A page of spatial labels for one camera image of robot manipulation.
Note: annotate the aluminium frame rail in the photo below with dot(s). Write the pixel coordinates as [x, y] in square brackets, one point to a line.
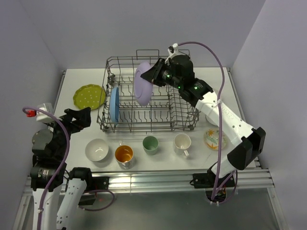
[166, 201]

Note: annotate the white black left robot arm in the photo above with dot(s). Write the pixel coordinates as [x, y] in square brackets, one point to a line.
[56, 199]

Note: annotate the floral painted bowl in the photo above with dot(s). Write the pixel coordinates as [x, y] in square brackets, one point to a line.
[211, 138]

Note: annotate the floral mug orange inside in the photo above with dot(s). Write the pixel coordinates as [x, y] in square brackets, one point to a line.
[124, 156]

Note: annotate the grey wire dish rack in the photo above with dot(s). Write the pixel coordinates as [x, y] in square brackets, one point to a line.
[166, 111]

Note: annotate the lilac plastic plate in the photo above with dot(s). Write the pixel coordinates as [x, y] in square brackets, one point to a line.
[142, 88]

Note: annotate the cream white mug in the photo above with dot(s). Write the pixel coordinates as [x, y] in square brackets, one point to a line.
[181, 143]

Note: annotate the white bowl right near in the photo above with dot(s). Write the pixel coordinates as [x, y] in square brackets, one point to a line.
[209, 118]

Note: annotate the blue plastic plate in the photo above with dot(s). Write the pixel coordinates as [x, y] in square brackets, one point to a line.
[114, 105]

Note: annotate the green cup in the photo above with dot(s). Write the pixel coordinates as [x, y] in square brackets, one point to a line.
[150, 145]

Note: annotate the green polka-dot plate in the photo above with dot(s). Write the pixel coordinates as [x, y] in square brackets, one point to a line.
[90, 95]

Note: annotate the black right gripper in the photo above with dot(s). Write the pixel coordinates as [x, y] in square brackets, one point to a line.
[153, 74]

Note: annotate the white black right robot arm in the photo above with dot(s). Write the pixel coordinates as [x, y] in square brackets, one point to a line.
[248, 141]

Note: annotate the white bowl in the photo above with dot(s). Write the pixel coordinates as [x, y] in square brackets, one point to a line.
[209, 118]
[96, 150]

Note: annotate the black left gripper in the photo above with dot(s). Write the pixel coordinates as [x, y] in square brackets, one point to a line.
[82, 119]

